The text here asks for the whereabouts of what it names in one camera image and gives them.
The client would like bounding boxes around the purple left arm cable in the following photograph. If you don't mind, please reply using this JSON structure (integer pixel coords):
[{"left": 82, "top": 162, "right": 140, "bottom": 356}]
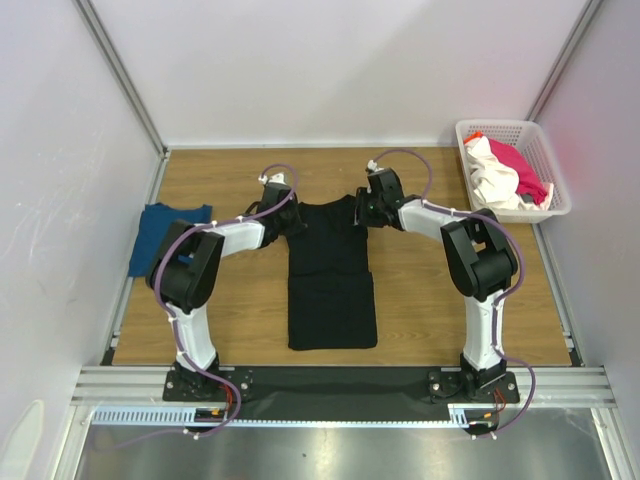
[{"left": 152, "top": 163, "right": 300, "bottom": 441}]

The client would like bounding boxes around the white plastic basket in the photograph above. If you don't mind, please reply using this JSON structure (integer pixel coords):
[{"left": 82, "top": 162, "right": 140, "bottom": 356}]
[{"left": 455, "top": 119, "right": 572, "bottom": 224}]

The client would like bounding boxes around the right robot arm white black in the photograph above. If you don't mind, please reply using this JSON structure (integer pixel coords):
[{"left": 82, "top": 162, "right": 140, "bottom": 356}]
[{"left": 355, "top": 162, "right": 518, "bottom": 402}]

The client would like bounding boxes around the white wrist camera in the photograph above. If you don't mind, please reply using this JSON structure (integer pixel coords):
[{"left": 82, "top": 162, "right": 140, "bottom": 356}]
[
  {"left": 258, "top": 171, "right": 288, "bottom": 186},
  {"left": 366, "top": 160, "right": 385, "bottom": 175}
]

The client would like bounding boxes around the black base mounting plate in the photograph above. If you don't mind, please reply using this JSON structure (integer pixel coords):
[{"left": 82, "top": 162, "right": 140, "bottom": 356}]
[{"left": 162, "top": 365, "right": 521, "bottom": 424}]

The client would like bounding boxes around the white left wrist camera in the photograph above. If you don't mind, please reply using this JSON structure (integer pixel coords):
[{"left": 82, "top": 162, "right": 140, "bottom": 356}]
[{"left": 258, "top": 171, "right": 288, "bottom": 186}]

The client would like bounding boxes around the left aluminium corner post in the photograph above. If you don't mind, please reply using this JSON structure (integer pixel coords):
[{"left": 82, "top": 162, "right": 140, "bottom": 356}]
[{"left": 71, "top": 0, "right": 168, "bottom": 156}]

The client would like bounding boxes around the orange garment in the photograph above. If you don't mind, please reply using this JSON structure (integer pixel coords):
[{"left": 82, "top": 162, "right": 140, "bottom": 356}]
[{"left": 464, "top": 131, "right": 484, "bottom": 145}]

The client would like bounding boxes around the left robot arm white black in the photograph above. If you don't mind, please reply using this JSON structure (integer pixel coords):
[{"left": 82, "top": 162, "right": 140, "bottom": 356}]
[{"left": 146, "top": 173, "right": 304, "bottom": 401}]

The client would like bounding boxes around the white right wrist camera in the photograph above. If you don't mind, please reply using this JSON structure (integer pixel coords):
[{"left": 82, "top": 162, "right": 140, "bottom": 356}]
[{"left": 366, "top": 160, "right": 385, "bottom": 175}]

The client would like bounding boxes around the pink t shirt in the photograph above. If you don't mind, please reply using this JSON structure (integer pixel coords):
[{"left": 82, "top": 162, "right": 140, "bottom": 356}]
[{"left": 489, "top": 139, "right": 548, "bottom": 206}]

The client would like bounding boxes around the aluminium corner post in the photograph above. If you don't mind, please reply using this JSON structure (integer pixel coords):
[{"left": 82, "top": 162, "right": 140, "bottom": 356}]
[
  {"left": 71, "top": 0, "right": 168, "bottom": 156},
  {"left": 525, "top": 0, "right": 606, "bottom": 121}
]

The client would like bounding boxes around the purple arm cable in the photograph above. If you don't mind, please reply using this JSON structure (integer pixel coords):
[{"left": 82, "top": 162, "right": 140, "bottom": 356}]
[
  {"left": 152, "top": 163, "right": 300, "bottom": 441},
  {"left": 369, "top": 148, "right": 539, "bottom": 441}
]

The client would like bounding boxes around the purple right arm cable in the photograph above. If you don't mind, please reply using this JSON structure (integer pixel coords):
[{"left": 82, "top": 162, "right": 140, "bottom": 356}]
[{"left": 369, "top": 148, "right": 539, "bottom": 441}]

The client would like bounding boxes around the right aluminium corner post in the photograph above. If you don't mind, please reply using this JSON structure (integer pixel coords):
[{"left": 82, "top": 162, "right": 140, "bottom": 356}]
[{"left": 525, "top": 0, "right": 606, "bottom": 121}]

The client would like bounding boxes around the folded blue t shirt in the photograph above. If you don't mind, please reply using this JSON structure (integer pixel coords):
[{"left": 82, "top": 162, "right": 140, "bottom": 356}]
[{"left": 128, "top": 203, "right": 213, "bottom": 278}]

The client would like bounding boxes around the black t shirt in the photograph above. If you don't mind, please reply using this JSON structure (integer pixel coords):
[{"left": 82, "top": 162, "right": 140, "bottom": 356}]
[{"left": 286, "top": 195, "right": 378, "bottom": 351}]

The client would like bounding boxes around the cream white t shirt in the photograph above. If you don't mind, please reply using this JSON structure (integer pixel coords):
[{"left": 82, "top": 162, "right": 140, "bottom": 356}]
[{"left": 464, "top": 135, "right": 554, "bottom": 211}]

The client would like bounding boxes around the aluminium frame rail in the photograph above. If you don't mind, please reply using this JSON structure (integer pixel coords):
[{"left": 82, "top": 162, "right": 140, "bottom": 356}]
[{"left": 71, "top": 366, "right": 616, "bottom": 439}]

